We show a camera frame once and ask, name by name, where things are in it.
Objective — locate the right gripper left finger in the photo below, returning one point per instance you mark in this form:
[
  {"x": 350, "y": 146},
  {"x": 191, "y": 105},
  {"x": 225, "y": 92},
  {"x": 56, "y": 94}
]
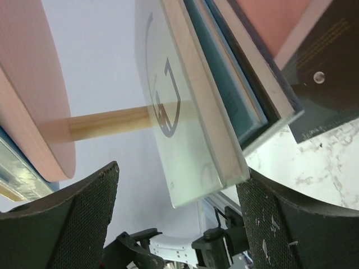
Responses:
[{"x": 66, "y": 229}]

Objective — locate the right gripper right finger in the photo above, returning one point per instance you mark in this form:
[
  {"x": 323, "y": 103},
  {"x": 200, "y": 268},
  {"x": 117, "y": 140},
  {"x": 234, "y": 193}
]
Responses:
[{"x": 287, "y": 229}]

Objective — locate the blue 20000 Leagues book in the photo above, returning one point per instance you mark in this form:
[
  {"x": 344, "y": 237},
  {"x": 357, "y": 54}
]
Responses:
[{"x": 19, "y": 179}]

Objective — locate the light blue thin book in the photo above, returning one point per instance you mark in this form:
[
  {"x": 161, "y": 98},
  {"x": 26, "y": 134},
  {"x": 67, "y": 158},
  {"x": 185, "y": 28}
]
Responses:
[{"x": 241, "y": 104}]

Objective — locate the black Moon and Sixpence book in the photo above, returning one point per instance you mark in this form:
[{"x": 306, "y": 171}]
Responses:
[{"x": 323, "y": 72}]

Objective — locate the pink three-tier shelf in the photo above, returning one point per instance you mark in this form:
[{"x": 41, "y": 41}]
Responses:
[{"x": 34, "y": 105}]

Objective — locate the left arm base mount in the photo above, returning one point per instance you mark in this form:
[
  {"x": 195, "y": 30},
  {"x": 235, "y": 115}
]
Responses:
[{"x": 217, "y": 247}]

